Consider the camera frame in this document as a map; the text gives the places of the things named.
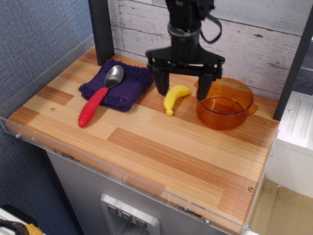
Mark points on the black vertical post right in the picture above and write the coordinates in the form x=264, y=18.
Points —
x=295, y=67

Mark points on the silver dispenser button panel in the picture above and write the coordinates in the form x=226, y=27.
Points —
x=125, y=219

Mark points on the grey toy fridge cabinet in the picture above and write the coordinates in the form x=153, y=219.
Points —
x=83, y=188

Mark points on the white ribbed appliance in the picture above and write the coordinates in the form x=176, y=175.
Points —
x=290, y=163

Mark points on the purple folded towel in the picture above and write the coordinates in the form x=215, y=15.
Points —
x=135, y=82

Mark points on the clear acrylic table guard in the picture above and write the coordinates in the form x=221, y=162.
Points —
x=178, y=161

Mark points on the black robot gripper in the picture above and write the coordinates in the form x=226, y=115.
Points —
x=184, y=56

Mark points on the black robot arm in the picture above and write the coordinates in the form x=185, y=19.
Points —
x=187, y=14

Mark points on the yellow black object corner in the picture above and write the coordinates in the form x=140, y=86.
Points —
x=20, y=228

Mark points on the orange transparent plastic pot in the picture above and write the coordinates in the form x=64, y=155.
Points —
x=227, y=105

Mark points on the red handled metal spoon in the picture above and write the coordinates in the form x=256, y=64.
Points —
x=113, y=78

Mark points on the yellow toy banana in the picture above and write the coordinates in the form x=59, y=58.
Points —
x=173, y=94

